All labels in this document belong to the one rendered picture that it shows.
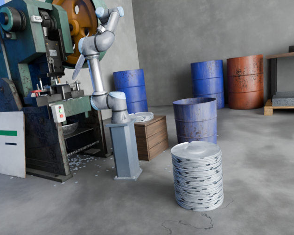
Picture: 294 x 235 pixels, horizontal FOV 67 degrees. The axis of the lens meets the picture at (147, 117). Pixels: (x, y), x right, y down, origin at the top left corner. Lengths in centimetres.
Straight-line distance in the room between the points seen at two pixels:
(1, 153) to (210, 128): 201
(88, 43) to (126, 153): 83
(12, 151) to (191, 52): 378
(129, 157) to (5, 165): 129
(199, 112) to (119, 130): 77
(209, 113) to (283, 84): 275
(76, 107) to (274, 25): 367
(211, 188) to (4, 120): 195
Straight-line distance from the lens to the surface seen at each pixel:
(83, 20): 249
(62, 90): 213
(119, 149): 173
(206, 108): 208
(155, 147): 215
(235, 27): 477
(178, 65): 507
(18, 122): 233
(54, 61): 224
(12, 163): 245
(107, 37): 167
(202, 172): 128
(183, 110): 207
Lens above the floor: 79
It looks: 11 degrees down
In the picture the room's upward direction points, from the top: 7 degrees counter-clockwise
